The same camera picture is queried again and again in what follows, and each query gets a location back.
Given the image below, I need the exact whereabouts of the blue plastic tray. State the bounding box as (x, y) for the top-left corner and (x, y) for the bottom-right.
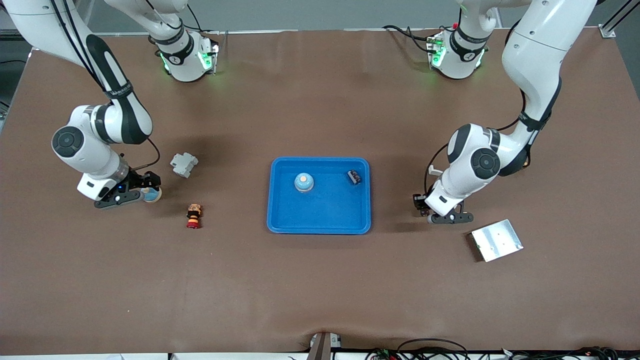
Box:
(266, 157), (372, 235)

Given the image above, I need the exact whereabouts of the white circuit breaker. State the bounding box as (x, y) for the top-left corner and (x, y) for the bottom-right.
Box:
(170, 152), (199, 179)

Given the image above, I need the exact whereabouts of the silver metal plate box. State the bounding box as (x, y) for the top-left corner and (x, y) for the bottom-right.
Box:
(470, 219), (524, 263)

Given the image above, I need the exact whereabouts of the brown table mat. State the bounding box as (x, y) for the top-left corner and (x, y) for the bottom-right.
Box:
(0, 29), (640, 355)

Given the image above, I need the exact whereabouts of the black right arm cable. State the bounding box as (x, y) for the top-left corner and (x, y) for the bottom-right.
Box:
(50, 0), (161, 171)

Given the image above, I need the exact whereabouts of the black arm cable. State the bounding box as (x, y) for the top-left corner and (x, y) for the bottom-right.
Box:
(50, 0), (161, 171)
(424, 90), (531, 198)

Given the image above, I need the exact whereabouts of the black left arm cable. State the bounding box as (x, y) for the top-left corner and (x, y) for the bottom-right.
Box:
(424, 90), (531, 198)

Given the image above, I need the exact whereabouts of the black looped cable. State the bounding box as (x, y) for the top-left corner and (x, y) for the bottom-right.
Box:
(397, 338), (468, 360)

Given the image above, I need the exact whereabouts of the black base power cable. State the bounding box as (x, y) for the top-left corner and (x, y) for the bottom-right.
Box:
(382, 24), (436, 51)

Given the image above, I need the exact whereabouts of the brown camera mount post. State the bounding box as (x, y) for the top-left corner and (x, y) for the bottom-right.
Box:
(306, 331), (343, 360)

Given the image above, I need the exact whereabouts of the black cable bundle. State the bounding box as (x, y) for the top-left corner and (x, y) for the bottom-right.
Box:
(500, 346), (640, 360)

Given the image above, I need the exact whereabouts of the aluminium frame beam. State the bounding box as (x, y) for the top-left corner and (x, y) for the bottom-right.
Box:
(597, 0), (640, 38)

